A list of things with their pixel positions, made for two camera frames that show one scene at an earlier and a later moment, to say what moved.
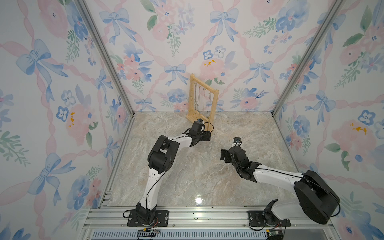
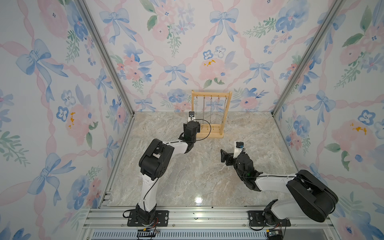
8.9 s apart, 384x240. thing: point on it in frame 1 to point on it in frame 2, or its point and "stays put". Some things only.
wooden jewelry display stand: [193, 115] to [212, 131]
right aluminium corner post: [339, 4] stays put
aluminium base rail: [202, 223] stays put
